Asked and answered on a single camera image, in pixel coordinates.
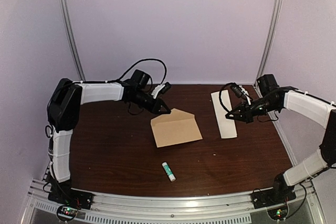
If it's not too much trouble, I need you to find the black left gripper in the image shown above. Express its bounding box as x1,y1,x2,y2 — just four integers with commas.
130,90,171,115

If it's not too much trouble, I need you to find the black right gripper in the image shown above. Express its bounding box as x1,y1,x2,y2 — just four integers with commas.
226,97,280,124

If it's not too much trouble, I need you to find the white paper letter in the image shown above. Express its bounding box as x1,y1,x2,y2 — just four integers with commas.
211,91,237,139

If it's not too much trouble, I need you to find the tan paper envelope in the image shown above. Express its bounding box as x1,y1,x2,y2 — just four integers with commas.
151,109,203,148

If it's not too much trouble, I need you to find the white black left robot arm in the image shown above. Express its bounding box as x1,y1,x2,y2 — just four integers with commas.
47,69,171,183

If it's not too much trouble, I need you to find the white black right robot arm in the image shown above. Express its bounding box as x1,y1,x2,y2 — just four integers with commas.
219,74,335,204

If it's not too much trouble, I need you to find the green white glue stick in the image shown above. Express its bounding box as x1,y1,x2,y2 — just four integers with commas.
162,162,176,182

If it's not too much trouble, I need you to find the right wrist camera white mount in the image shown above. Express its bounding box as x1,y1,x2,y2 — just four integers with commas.
229,82,253,102

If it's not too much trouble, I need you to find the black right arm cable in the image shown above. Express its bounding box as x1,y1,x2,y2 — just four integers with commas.
218,82,237,116

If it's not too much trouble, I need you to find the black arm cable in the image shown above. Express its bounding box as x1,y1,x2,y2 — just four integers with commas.
218,82,237,116
115,58,168,88

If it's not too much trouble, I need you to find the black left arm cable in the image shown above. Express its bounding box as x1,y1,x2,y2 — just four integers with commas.
115,58,168,88

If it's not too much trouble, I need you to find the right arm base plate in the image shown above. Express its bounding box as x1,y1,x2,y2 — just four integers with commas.
250,187,296,221

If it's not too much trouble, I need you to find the aluminium front frame rail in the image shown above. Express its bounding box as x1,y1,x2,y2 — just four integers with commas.
19,179,326,223

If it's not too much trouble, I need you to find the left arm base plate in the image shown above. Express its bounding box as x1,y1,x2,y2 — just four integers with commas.
48,189,93,222

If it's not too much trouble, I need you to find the left aluminium corner post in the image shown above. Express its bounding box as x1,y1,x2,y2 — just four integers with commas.
59,0,86,81

